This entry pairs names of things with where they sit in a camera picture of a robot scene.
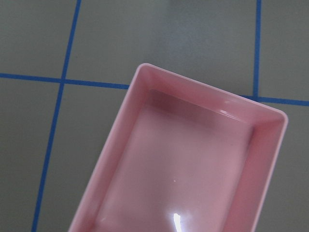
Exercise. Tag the pink plastic bin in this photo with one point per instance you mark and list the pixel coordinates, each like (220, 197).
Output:
(182, 156)

